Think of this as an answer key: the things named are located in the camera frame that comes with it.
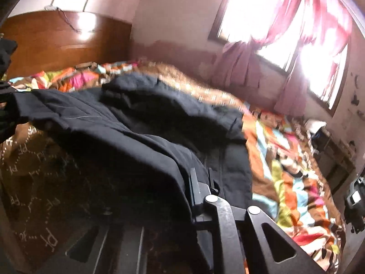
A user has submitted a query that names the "window with dark frame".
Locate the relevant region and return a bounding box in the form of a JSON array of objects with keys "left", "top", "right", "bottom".
[{"left": 208, "top": 0, "right": 352, "bottom": 118}]

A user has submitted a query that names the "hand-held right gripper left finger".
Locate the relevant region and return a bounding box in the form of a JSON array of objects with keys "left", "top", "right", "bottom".
[{"left": 37, "top": 223, "right": 146, "bottom": 274}]

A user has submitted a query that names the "colourful printed blanket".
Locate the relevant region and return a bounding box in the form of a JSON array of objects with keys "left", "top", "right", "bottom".
[{"left": 0, "top": 59, "right": 348, "bottom": 271}]

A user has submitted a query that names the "navy padded jacket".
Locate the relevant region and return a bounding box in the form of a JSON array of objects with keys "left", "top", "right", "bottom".
[{"left": 11, "top": 73, "right": 255, "bottom": 274}]

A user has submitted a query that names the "black cable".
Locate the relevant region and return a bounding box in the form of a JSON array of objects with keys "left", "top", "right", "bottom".
[{"left": 56, "top": 8, "right": 95, "bottom": 35}]

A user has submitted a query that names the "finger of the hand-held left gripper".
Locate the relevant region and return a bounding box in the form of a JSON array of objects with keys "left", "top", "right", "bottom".
[{"left": 0, "top": 81, "right": 20, "bottom": 145}]

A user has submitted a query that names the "black clothes pile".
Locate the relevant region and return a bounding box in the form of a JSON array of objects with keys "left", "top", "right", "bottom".
[{"left": 0, "top": 38, "right": 18, "bottom": 74}]

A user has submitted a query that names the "wooden headboard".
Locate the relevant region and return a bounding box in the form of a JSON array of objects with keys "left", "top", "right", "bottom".
[{"left": 0, "top": 10, "right": 133, "bottom": 78}]

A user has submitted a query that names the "black object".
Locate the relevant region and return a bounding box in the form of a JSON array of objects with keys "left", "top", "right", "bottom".
[{"left": 343, "top": 174, "right": 365, "bottom": 229}]

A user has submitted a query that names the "cluttered dark desk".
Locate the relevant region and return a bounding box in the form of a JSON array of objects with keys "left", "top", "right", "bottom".
[{"left": 312, "top": 125, "right": 359, "bottom": 184}]

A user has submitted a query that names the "pink curtain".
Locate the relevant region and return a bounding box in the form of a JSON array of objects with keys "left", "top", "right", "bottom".
[
  {"left": 212, "top": 40, "right": 263, "bottom": 87},
  {"left": 248, "top": 0, "right": 355, "bottom": 116}
]

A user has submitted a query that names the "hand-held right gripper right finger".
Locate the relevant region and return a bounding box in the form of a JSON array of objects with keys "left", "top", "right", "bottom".
[{"left": 189, "top": 168, "right": 326, "bottom": 274}]

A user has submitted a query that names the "white bag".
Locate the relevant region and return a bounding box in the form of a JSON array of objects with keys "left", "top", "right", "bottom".
[{"left": 303, "top": 119, "right": 327, "bottom": 134}]

